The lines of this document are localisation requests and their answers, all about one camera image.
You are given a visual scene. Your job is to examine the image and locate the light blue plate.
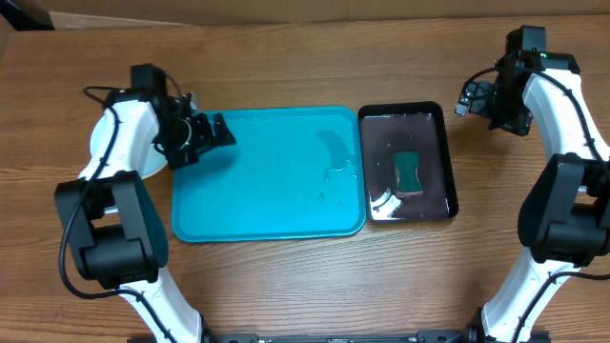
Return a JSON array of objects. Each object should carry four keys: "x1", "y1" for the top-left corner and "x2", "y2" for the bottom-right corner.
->
[{"x1": 90, "y1": 117, "x2": 167, "y2": 179}]

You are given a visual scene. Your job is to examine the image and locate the green sponge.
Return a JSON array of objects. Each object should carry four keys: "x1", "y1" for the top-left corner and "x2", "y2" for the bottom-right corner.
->
[{"x1": 393, "y1": 151, "x2": 423, "y2": 197}]

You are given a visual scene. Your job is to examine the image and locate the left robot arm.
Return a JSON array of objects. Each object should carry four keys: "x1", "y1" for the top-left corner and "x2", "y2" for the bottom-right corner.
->
[{"x1": 54, "y1": 86, "x2": 235, "y2": 342}]

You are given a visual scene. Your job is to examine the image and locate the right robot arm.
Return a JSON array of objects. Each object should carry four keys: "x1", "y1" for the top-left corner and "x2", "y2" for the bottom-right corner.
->
[{"x1": 456, "y1": 48, "x2": 609, "y2": 342}]

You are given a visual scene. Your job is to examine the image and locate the teal plastic serving tray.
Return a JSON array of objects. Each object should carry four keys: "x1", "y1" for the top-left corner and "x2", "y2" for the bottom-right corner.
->
[{"x1": 172, "y1": 107, "x2": 366, "y2": 243}]

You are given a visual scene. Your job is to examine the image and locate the black water tray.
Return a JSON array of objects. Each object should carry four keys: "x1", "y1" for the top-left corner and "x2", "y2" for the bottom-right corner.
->
[{"x1": 358, "y1": 101, "x2": 458, "y2": 223}]

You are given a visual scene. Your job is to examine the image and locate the dark object top left corner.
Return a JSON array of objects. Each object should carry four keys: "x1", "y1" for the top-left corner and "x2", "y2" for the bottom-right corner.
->
[{"x1": 1, "y1": 0, "x2": 54, "y2": 31}]

